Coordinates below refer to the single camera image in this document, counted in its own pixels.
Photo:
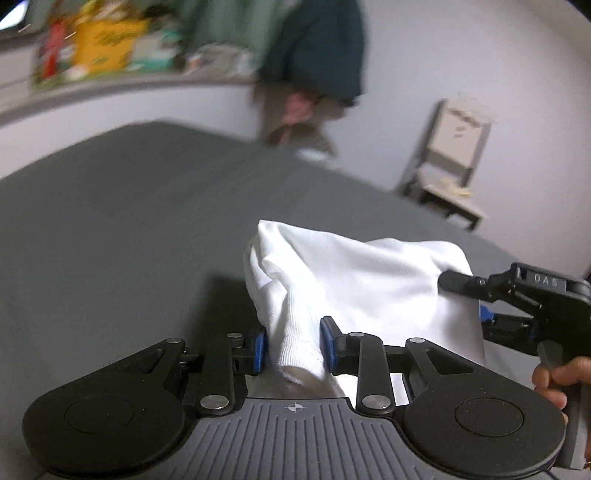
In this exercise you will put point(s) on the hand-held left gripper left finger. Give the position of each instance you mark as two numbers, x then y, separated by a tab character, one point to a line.
258	353

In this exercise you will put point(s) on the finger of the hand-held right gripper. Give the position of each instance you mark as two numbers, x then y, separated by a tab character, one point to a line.
508	330
466	284

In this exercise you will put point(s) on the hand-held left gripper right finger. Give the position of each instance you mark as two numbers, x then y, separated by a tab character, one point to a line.
328	348

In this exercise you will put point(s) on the white shirt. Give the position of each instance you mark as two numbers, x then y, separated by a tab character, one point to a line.
369	277

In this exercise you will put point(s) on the person's right hand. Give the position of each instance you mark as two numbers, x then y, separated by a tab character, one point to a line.
568	374

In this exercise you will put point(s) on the cream chair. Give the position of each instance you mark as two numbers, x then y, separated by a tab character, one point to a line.
455	147

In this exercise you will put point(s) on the grey bed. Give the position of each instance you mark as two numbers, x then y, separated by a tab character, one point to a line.
115	221

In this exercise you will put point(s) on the grey woven stool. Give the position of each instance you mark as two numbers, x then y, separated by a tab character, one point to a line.
314	138

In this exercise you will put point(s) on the dark teal jacket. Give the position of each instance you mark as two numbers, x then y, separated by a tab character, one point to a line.
318	46

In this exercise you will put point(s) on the grey window sill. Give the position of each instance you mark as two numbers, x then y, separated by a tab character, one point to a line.
138	90

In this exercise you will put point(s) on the clear plastic pouch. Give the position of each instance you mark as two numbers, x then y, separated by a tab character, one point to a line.
221	60

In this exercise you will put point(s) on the white teal box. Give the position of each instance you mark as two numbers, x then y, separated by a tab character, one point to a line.
159	48

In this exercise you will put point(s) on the yellow cardboard box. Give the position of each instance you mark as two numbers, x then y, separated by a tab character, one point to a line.
111	44

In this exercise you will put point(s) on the red bottle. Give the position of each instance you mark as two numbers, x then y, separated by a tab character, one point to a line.
53	48

